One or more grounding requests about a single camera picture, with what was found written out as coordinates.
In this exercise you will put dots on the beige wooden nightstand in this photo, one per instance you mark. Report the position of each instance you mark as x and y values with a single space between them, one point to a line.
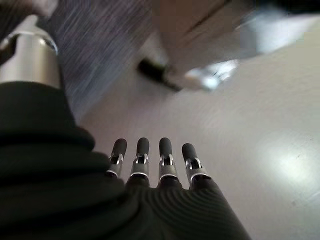
195 37

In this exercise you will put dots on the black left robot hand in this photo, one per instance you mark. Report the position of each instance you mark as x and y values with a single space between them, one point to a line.
75 200

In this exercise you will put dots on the grey fabric armchair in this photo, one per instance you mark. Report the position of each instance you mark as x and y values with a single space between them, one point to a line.
100 50

